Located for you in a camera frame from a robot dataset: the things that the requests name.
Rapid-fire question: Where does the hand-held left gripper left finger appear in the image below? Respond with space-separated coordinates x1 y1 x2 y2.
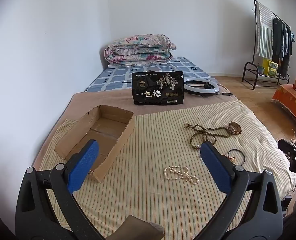
15 139 106 240

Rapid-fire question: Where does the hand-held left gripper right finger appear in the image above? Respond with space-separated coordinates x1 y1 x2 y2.
195 141 284 240

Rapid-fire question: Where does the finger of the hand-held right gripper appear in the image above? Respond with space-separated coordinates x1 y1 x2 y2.
278 139 296 157

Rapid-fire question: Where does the thin metal bangle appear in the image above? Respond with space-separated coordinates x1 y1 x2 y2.
227 149 246 165

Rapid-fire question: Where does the cardboard box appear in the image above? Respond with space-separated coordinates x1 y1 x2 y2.
54 104 136 183

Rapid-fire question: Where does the white pearl necklace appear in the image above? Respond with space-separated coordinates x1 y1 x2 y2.
164 166 199 186

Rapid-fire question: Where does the brown bead necklace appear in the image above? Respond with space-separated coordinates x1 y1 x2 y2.
184 122 232 150

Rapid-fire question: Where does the orange covered bench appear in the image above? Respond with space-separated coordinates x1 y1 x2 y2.
271 84 296 130

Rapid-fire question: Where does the yellow striped cloth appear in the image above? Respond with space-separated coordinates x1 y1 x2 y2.
39 99 296 240

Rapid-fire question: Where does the brown blanket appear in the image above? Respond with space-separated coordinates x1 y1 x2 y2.
33 77 241 173

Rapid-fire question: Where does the yellow box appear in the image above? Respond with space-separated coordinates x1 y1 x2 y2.
262 58 279 77

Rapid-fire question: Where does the brown blurry object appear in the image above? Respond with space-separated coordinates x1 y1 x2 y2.
105 215 165 240

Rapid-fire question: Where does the blue checked bedsheet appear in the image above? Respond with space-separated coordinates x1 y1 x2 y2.
84 56 218 93

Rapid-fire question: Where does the black hanging garment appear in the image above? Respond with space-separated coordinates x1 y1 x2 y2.
287 25 294 55

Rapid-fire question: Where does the black snack bag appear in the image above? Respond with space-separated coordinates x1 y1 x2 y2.
131 71 185 106

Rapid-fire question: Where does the blue hanging garment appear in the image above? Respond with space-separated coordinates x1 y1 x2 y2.
282 22 290 55

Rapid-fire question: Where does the dark green hanging garment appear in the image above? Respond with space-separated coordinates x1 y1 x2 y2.
272 18 284 61

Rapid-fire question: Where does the striped hanging towel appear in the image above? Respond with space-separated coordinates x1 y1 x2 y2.
256 1 274 59

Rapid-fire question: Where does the folded floral quilt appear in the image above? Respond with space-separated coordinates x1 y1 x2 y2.
104 34 177 65

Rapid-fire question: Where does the black metal clothes rack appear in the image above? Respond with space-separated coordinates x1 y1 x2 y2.
242 0 292 90

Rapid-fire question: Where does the black ring light cable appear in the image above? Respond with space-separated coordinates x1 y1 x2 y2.
218 92 241 100

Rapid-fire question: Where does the white ring light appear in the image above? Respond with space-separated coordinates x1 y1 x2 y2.
183 79 220 96

